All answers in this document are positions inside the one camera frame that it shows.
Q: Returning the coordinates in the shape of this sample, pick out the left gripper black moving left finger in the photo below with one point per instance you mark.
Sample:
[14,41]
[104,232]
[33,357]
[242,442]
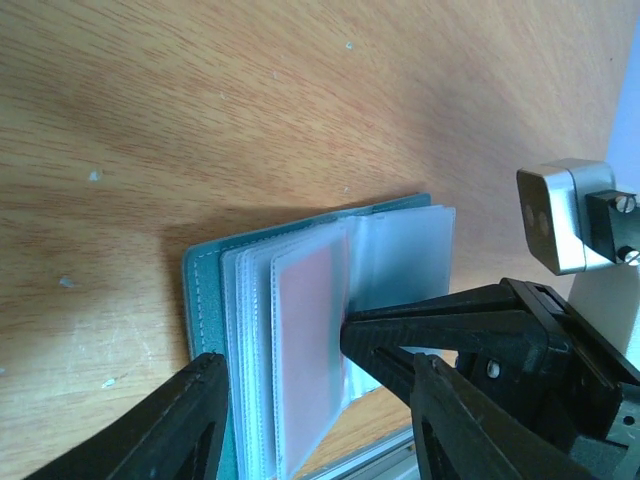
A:
[174,433]

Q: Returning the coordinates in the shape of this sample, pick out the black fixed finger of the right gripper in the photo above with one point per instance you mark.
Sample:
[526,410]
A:
[518,342]

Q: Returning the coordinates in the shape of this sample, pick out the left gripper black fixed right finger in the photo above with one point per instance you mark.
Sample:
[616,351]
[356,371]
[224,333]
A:
[460,433]

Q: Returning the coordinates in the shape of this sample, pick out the blue card holder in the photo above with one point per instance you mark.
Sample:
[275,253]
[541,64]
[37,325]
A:
[273,302]

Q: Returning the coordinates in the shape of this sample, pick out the red card in holder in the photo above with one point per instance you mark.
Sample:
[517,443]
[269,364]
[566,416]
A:
[312,292]

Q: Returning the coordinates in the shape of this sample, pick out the front aluminium rail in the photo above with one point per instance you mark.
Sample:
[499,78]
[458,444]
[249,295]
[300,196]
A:
[391,457]

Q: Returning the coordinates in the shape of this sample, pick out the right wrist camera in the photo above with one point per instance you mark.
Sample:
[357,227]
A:
[576,218]

